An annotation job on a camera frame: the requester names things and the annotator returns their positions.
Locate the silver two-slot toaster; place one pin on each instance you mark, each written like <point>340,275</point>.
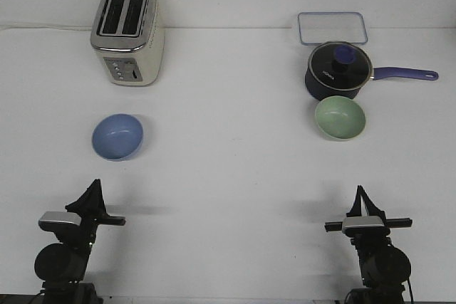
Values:
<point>128,37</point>

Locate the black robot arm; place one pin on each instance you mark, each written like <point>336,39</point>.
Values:
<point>385,269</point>
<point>62,265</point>

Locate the clear blue-rimmed container lid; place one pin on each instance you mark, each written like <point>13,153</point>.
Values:
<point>319,27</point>

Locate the blue bowl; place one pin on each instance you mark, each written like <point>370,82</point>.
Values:
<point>117,137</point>

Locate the glass pot lid blue knob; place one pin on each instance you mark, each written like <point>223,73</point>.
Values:
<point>340,65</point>

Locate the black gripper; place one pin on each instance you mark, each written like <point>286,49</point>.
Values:
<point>94,215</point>
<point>371,210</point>

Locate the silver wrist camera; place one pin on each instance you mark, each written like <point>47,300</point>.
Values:
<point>55,221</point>
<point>354,224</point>

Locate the dark blue saucepan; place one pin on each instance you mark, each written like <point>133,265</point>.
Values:
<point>320,92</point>

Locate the green bowl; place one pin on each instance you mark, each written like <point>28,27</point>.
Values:
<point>340,118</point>

